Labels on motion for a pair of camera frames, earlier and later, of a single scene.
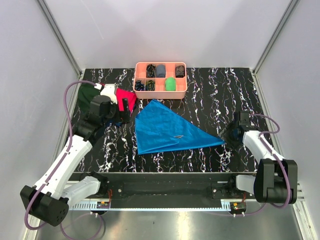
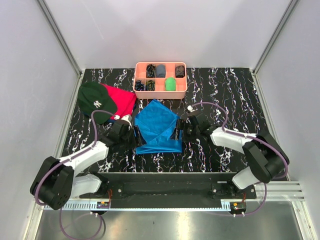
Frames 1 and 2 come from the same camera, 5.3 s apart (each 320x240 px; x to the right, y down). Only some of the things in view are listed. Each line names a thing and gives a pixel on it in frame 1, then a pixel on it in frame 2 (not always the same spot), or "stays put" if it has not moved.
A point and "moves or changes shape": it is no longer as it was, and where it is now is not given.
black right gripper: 225,134 to 175,135
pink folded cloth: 131,97 stays put
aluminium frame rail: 60,37 stays put
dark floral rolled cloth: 151,70 stays put
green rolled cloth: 170,84 stays put
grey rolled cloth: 160,70 stays put
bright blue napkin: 159,127 moves or changes shape
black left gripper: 123,116 to 141,141
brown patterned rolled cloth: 180,71 stays put
